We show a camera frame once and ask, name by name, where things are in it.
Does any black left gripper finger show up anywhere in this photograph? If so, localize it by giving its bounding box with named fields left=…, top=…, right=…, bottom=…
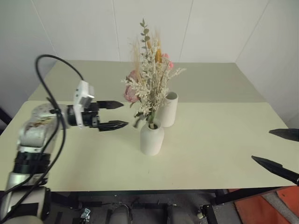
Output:
left=97, top=100, right=125, bottom=111
left=98, top=120, right=129, bottom=132

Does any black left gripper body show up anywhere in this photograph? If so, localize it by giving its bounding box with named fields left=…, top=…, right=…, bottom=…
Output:
left=81, top=102, right=101, bottom=129

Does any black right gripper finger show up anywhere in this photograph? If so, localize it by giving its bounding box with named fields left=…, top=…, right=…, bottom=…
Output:
left=269, top=128, right=299, bottom=142
left=251, top=155, right=299, bottom=186

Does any dried flower bouquet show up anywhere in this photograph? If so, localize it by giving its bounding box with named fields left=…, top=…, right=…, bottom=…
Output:
left=121, top=18, right=187, bottom=129

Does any white bottle-shaped vase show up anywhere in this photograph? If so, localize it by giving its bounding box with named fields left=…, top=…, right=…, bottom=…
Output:
left=140, top=118, right=165, bottom=156

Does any orange and grey object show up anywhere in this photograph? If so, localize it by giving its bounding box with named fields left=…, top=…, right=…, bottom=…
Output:
left=233, top=186, right=299, bottom=224

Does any white cylindrical vase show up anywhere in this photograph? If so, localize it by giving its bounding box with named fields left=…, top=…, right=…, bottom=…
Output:
left=155, top=91, right=179, bottom=128

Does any silver caster wheel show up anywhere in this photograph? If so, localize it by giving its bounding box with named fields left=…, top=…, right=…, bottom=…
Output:
left=80, top=208, right=92, bottom=220
left=197, top=205, right=206, bottom=220

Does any grey rounded shape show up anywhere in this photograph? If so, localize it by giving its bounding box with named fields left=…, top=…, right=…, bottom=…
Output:
left=109, top=206, right=132, bottom=224

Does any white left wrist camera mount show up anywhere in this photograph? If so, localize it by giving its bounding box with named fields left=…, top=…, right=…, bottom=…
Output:
left=72, top=80, right=95, bottom=129

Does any black metal table frame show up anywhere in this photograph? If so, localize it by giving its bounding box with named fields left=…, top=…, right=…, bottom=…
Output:
left=45, top=186, right=299, bottom=224

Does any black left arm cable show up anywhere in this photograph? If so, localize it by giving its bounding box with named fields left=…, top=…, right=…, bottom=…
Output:
left=0, top=54, right=85, bottom=195

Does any dark object at wall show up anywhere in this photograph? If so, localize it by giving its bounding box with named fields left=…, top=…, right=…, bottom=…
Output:
left=0, top=106, right=13, bottom=134

